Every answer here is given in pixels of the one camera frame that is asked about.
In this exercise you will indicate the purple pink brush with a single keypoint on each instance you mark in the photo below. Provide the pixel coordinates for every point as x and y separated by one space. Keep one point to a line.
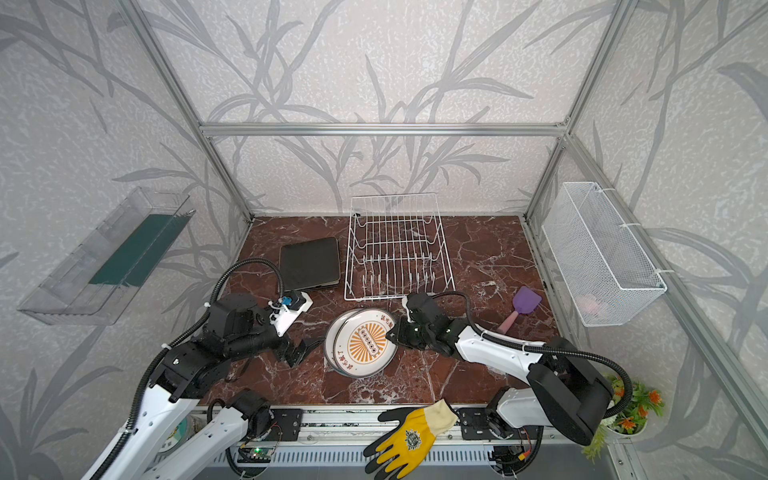
524 302

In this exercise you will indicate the yellow black work glove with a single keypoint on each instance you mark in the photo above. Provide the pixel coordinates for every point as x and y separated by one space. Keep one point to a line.
401 450

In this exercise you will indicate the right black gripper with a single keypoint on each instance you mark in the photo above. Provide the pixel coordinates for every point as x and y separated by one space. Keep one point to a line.
405 333

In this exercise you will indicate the white wire mesh wall basket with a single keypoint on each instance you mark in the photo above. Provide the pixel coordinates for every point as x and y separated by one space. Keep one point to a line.
597 253

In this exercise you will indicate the aluminium mounting rail base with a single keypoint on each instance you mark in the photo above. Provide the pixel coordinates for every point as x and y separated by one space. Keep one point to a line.
314 440

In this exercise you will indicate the white round plate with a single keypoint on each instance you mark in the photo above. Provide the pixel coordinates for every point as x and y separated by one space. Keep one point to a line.
361 347
330 338

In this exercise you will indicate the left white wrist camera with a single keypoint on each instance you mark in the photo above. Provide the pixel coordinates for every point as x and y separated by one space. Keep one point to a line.
287 309

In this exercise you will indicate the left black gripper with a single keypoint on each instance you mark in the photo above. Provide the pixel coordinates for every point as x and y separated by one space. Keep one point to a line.
288 348

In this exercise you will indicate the clear acrylic wall shelf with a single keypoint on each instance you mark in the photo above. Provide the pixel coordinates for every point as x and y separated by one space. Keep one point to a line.
98 280

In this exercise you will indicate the artificial flower plant pot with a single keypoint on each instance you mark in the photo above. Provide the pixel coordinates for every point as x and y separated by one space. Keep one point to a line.
633 420

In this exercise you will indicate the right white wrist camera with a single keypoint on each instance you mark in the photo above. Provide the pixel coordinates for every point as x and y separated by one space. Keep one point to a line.
411 304

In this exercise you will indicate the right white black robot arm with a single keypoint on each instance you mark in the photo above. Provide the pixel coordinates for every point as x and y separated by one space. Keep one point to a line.
567 389

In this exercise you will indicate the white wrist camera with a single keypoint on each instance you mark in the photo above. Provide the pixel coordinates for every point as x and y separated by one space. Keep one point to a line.
411 304
287 309

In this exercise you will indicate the white wire dish rack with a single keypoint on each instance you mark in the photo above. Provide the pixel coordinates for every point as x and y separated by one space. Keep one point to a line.
396 246

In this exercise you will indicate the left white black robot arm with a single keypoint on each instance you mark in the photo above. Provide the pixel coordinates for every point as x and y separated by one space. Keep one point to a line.
233 327

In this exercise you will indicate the green circuit board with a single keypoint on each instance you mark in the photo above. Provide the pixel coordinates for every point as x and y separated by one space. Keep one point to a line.
256 454

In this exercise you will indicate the pink object in basket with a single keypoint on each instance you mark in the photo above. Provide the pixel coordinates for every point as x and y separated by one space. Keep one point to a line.
590 305

